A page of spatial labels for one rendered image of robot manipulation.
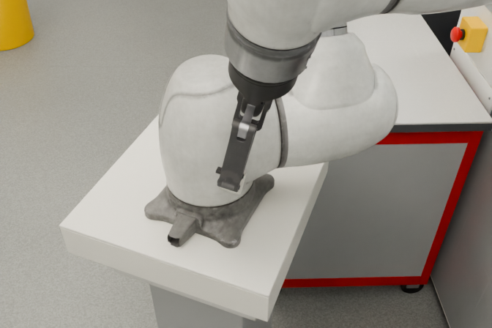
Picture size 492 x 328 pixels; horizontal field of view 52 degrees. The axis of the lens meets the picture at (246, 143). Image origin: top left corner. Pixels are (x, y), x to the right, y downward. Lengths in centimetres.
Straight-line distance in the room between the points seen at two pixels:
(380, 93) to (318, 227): 74
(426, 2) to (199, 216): 53
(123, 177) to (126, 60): 213
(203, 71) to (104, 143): 174
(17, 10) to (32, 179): 131
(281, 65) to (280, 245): 45
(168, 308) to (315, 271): 70
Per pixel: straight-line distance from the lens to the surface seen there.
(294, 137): 78
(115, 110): 267
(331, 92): 79
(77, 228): 93
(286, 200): 93
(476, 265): 154
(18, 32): 341
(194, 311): 105
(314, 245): 156
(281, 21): 41
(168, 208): 89
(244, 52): 47
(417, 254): 168
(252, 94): 52
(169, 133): 77
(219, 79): 73
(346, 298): 183
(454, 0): 46
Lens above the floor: 149
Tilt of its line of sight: 39 degrees down
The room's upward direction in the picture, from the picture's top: straight up
